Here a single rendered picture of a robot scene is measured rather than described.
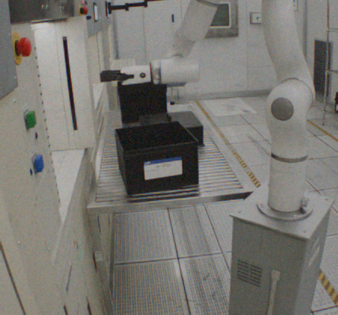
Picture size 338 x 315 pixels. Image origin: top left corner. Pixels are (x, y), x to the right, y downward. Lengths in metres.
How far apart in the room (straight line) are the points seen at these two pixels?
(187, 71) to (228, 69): 4.58
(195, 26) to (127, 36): 4.39
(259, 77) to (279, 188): 4.86
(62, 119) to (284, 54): 0.89
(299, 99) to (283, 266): 0.53
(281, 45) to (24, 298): 0.89
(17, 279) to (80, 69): 0.96
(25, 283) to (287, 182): 0.81
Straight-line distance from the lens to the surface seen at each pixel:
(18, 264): 0.68
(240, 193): 1.35
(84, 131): 1.52
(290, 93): 1.03
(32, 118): 0.78
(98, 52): 2.91
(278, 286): 1.30
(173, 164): 1.34
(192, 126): 1.74
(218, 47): 5.72
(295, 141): 1.11
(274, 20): 1.08
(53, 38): 1.47
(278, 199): 1.21
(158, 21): 5.56
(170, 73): 1.24
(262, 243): 1.22
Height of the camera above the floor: 1.40
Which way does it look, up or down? 21 degrees down
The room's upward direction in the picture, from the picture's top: 3 degrees counter-clockwise
